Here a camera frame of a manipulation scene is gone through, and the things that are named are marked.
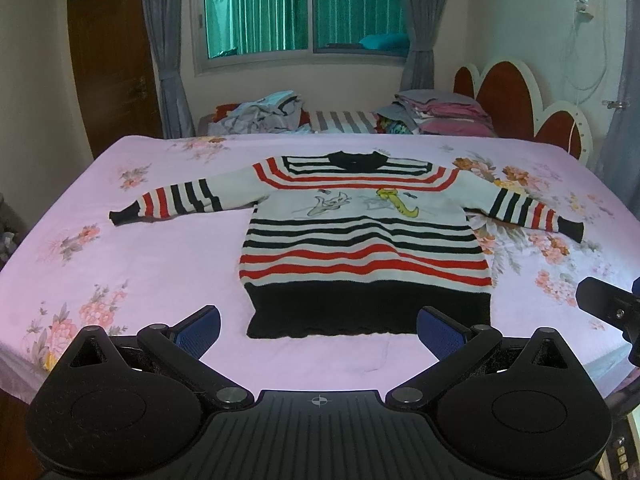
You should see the striped knit sweater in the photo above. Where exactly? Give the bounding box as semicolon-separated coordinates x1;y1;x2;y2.
110;152;585;339

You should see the stack of folded pink clothes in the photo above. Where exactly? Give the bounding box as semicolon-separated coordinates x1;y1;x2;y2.
374;89;497;138

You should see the crumpled grey clothes pile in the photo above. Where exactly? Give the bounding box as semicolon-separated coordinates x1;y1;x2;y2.
205;90;311;136

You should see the red white headboard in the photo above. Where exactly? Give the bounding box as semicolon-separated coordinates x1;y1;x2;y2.
454;58;593;164

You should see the grey white striped pillow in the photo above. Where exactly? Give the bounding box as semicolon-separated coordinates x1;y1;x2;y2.
309;110;378;133

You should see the brown wooden door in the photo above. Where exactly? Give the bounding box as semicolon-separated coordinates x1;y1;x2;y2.
67;0;163;156

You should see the window with green blinds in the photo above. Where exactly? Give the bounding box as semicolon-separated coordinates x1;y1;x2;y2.
191;0;409;73

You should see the left grey curtain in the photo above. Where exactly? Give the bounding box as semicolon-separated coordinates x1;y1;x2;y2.
142;0;195;139

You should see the grey curtain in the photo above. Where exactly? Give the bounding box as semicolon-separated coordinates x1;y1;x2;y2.
142;0;195;139
400;0;447;90

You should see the right grey curtain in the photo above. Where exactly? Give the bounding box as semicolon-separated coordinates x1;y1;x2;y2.
400;0;447;90

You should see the white wall device with cable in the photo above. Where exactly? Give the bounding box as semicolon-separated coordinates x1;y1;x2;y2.
562;0;608;103

